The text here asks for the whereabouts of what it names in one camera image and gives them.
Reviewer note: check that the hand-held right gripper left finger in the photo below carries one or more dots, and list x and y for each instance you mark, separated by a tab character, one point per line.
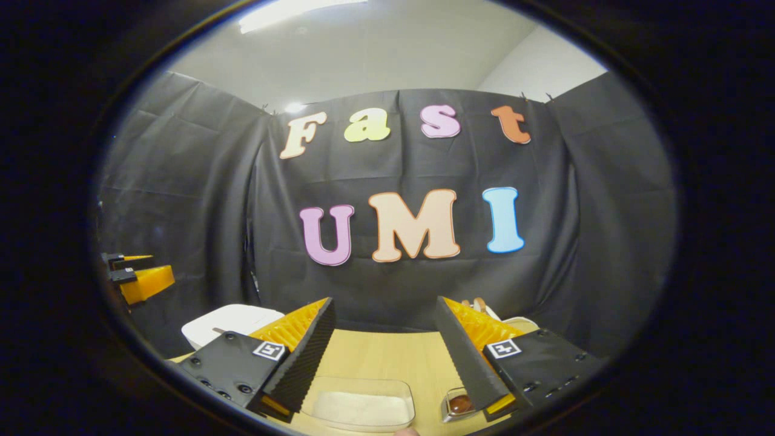
300	369

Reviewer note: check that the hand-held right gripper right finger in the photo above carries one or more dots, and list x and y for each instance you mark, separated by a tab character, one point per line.
466	363

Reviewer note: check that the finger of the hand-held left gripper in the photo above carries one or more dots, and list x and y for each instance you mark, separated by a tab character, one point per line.
148	283
127	259

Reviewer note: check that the brown wooden spoon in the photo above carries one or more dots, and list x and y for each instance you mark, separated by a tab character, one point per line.
461	404

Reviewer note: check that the clear chopstick holder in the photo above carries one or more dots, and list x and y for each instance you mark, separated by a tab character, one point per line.
448	413

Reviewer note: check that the white rice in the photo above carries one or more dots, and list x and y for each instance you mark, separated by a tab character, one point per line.
360	409

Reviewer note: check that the white rice cooker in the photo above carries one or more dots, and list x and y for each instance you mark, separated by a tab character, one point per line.
236	321

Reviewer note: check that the clear plastic tray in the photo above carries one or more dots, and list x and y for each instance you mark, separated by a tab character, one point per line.
363	384

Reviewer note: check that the white toaster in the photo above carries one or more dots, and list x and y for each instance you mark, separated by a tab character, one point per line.
522	322

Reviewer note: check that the black backdrop cloth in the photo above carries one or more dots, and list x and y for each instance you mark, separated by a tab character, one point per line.
393	290

